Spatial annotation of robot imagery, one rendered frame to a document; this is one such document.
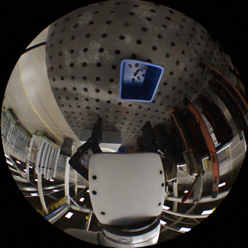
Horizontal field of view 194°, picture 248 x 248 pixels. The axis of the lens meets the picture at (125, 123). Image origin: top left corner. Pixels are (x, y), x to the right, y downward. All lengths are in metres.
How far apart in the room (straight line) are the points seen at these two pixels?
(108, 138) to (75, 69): 0.43
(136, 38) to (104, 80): 0.17
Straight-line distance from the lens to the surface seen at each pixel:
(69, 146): 3.15
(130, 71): 0.26
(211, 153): 0.36
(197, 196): 0.45
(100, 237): 0.17
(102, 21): 0.28
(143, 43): 0.26
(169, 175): 0.48
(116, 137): 0.52
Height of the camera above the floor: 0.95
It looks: 35 degrees down
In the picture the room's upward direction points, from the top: 177 degrees clockwise
